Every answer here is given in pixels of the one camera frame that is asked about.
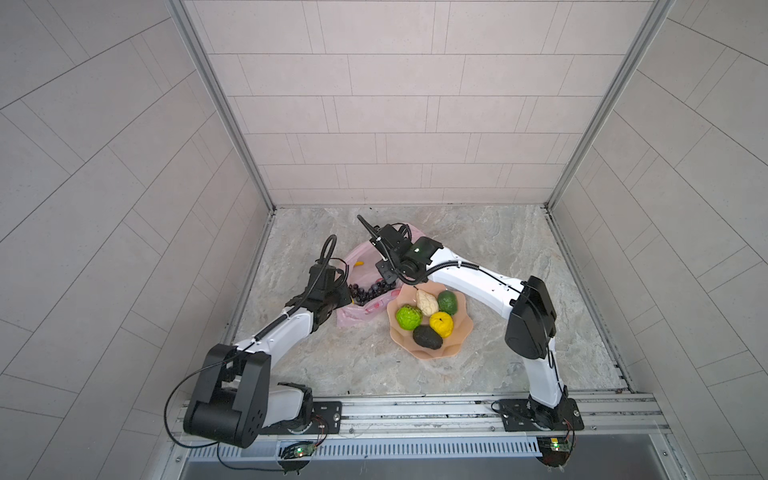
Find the pink scalloped bowl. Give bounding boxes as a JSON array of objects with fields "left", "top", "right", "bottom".
[{"left": 387, "top": 281, "right": 474, "bottom": 360}]

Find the pink plastic bag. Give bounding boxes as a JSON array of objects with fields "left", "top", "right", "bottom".
[{"left": 336, "top": 241, "right": 403, "bottom": 328}]

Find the cream fake garlic bulb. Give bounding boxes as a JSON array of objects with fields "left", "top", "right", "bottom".
[{"left": 415, "top": 290, "right": 440, "bottom": 317}]

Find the green fake fruit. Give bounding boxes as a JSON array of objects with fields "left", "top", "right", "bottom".
[{"left": 395, "top": 304, "right": 423, "bottom": 331}]

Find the dark green fake lime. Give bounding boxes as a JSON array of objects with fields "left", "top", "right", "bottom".
[{"left": 437, "top": 290, "right": 458, "bottom": 316}]

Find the yellow fake lemon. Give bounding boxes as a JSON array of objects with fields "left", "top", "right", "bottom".
[{"left": 429, "top": 311, "right": 454, "bottom": 338}]

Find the dark brown fake fruit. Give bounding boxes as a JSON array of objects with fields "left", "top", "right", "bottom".
[{"left": 412, "top": 325, "right": 443, "bottom": 350}]

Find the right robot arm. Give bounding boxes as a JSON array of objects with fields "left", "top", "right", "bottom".
[{"left": 357, "top": 215, "right": 584, "bottom": 431}]

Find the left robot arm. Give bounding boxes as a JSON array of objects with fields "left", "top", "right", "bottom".
[{"left": 183, "top": 264, "right": 352, "bottom": 448}]

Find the dark fake grapes bunch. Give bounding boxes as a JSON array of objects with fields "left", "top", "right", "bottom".
[{"left": 349, "top": 279, "right": 396, "bottom": 305}]

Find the white vented grille strip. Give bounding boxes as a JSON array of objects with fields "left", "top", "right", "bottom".
[{"left": 189, "top": 437, "right": 542, "bottom": 462}]

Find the left circuit board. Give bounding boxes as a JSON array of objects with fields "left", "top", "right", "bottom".
[{"left": 280, "top": 442, "right": 317, "bottom": 461}]

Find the circuit board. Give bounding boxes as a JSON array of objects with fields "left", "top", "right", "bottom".
[
  {"left": 537, "top": 437, "right": 573, "bottom": 468},
  {"left": 280, "top": 442, "right": 317, "bottom": 461}
]

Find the right circuit board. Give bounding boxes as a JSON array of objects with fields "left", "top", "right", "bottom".
[{"left": 537, "top": 437, "right": 573, "bottom": 468}]

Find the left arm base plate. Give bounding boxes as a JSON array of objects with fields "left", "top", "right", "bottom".
[{"left": 262, "top": 401, "right": 343, "bottom": 435}]

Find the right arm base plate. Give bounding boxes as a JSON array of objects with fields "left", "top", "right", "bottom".
[{"left": 491, "top": 396, "right": 584, "bottom": 432}]

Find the aluminium mounting rail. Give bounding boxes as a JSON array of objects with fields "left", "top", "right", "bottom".
[{"left": 167, "top": 392, "right": 670, "bottom": 442}]

